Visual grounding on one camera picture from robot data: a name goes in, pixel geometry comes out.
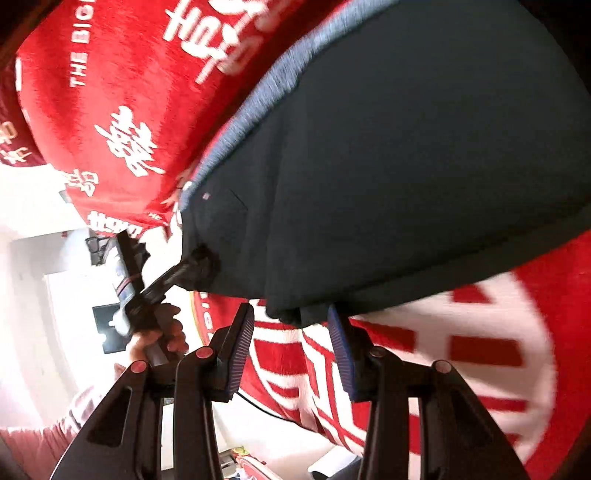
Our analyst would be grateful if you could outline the dark pants with grey waistband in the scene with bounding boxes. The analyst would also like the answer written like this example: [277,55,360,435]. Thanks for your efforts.
[178,0,591,329]

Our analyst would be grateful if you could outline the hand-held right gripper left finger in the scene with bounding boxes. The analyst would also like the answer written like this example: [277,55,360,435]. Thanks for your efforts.
[50,302,256,480]

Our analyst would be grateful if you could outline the red printed blanket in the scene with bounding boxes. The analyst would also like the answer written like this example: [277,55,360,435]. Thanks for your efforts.
[161,175,591,480]

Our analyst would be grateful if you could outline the black square object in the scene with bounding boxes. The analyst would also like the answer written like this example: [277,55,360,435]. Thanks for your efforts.
[91,304,128,355]

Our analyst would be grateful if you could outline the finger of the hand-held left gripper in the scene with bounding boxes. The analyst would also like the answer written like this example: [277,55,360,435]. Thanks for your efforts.
[143,247,221,303]

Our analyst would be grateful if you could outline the person's left forearm pink sleeve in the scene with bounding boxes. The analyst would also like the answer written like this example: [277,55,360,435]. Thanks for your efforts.
[0,364,134,480]

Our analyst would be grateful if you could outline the thin black cable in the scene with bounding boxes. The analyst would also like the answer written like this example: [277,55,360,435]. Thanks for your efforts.
[238,391,317,424]

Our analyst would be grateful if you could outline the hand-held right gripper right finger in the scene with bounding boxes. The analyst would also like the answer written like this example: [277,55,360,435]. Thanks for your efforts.
[327,304,532,480]

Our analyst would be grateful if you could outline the person's left hand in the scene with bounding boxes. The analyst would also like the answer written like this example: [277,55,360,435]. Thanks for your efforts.
[127,316,189,366]

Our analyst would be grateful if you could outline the red printed folded quilt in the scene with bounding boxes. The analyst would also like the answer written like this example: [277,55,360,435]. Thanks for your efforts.
[0,0,356,240]

